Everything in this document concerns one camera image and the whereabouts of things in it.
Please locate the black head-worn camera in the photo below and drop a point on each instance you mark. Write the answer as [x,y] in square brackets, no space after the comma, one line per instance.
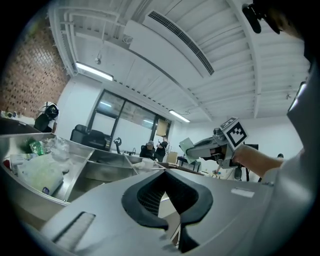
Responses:
[252,17]

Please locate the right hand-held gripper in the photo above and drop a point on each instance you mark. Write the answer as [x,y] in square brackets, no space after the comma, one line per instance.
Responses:
[233,136]

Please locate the white ceiling pipes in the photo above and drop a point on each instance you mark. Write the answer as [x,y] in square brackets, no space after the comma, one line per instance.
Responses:
[82,27]

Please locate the person's right forearm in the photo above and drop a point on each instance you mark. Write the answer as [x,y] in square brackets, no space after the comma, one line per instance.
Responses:
[257,162]

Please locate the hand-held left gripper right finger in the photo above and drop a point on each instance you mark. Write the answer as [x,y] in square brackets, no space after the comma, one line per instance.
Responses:
[230,215]

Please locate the stainless steel cart compartment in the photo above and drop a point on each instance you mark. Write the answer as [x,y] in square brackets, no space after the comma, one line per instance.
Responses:
[105,162]

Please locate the clear crumpled plastic bag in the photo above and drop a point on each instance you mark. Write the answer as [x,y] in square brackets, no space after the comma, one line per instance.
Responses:
[60,150]

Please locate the black office chair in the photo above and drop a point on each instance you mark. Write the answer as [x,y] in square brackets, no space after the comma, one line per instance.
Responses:
[87,136]

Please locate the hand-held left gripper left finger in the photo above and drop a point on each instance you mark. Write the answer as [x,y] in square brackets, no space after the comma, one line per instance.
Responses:
[100,220]

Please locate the white small box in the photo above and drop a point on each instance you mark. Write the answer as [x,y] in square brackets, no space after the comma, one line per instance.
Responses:
[20,160]

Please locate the black framed glass window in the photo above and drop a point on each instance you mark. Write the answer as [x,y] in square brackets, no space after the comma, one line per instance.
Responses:
[125,117]

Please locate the light green item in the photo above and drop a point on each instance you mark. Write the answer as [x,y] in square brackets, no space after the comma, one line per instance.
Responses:
[187,145]

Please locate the long ceiling tube light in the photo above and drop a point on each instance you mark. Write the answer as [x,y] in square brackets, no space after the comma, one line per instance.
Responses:
[297,96]
[179,116]
[93,71]

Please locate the small ceiling fixture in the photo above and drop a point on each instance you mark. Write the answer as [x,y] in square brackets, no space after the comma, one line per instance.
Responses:
[98,60]

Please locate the green snack packet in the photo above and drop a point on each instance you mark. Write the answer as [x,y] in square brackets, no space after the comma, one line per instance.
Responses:
[37,147]

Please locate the brown cardboard sheet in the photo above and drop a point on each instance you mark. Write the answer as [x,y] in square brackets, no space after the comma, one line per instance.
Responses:
[161,128]

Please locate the white ceiling air vent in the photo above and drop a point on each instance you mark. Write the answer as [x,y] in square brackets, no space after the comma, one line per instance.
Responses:
[180,40]

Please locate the black desk stand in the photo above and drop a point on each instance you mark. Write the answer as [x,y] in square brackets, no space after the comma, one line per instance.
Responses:
[118,145]

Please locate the white soft tissue pack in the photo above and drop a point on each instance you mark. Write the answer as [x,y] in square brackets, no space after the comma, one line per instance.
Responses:
[40,172]

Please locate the brown cardboard box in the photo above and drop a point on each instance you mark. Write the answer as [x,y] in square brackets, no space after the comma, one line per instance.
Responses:
[172,157]

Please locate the person's white shirt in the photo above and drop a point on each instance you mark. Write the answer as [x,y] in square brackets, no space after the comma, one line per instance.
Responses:
[295,175]

